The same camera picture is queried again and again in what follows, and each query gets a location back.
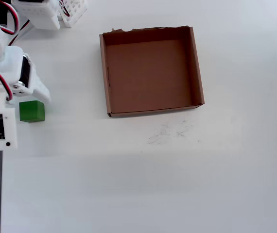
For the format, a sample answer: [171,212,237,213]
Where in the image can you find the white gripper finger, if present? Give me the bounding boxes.
[28,60,52,104]

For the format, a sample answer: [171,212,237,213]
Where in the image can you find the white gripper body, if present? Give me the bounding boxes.
[1,46,34,98]

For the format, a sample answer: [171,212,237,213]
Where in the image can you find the green cube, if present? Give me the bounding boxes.
[18,100,46,122]

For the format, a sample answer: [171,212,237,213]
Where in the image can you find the brown cardboard box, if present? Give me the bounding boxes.
[99,25,205,119]

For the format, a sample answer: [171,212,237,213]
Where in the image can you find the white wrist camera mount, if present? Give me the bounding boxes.
[0,74,18,149]

